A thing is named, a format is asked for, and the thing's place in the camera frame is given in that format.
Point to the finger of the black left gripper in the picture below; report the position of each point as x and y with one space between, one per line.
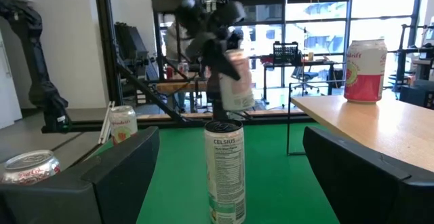
218 59

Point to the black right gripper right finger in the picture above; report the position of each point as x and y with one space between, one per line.
373 190

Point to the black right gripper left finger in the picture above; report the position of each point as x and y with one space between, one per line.
101 190

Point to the Diet Coke can large lettering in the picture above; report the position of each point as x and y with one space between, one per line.
239 91

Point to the white red Spindrift can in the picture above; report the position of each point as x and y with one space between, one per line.
364 71
122 124

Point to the Diet Coke can script lettering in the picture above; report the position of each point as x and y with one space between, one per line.
30 168

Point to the white Celsius can black lid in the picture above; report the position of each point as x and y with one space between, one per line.
225 169

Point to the background black robot arm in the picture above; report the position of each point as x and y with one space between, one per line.
37 68

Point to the small wooden shelf black legs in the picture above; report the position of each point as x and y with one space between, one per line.
373 129

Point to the background pale can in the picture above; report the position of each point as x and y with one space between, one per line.
183 68

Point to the background wooden workbench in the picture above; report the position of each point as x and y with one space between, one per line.
176 87

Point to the background red can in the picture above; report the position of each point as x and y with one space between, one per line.
169 73

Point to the white aluminium profile strip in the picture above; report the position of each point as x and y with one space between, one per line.
105 125

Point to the black plastic crate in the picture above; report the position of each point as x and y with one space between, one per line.
285 52

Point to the black leaning equipment rack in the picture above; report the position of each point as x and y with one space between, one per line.
135 47

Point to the office chair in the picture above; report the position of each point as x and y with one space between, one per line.
305 76

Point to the black equipment box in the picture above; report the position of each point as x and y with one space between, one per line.
417 95

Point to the background black desk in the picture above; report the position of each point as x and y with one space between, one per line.
330 78

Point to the black equipment stand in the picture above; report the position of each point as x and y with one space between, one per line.
401 57

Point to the large glass window front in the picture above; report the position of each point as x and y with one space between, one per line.
383 0

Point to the black aluminium table frame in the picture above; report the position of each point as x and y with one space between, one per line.
105 47

